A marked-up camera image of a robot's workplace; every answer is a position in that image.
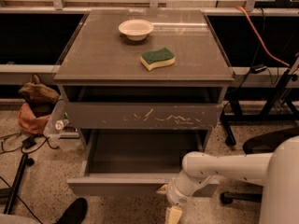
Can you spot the black shoe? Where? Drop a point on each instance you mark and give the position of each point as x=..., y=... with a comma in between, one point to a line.
x=75, y=213

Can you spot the white gripper with foam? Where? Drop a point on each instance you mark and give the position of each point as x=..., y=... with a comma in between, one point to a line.
x=176, y=197

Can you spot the green yellow sponge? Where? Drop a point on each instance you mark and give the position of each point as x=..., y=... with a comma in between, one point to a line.
x=158, y=58

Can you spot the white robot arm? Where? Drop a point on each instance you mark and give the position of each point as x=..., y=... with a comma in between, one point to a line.
x=276, y=172

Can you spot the orange brown cloth bag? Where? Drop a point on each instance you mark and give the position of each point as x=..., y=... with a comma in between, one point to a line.
x=39, y=101

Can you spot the white bowl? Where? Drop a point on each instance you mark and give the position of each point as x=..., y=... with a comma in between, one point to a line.
x=136, y=30

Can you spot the black power adapter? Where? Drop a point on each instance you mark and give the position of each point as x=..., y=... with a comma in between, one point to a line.
x=256, y=69

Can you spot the clear plastic bin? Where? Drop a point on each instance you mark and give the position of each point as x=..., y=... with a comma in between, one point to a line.
x=60, y=130

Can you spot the grey drawer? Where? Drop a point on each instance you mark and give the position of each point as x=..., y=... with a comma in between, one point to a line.
x=143, y=116
x=133, y=163

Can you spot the black metal stand leg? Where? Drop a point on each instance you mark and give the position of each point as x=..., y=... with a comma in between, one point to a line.
x=9, y=194

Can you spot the black table frame legs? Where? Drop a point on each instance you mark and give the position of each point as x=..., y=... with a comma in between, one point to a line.
x=279, y=95

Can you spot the grey drawer cabinet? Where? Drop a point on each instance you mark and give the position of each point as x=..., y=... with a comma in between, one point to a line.
x=103, y=65

